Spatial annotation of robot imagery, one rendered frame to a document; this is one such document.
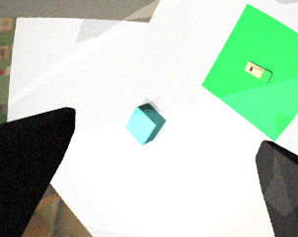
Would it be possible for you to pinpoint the green square marking on table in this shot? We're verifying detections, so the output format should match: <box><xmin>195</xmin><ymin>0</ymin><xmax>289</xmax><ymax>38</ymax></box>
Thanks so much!
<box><xmin>201</xmin><ymin>4</ymin><xmax>298</xmax><ymax>141</ymax></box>

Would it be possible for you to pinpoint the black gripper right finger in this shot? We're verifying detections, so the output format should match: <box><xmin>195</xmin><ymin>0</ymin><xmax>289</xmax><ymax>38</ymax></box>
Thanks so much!
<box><xmin>255</xmin><ymin>139</ymin><xmax>298</xmax><ymax>237</ymax></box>

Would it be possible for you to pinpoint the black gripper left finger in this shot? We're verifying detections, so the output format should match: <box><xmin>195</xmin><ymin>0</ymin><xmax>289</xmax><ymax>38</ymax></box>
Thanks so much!
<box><xmin>0</xmin><ymin>107</ymin><xmax>75</xmax><ymax>237</ymax></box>

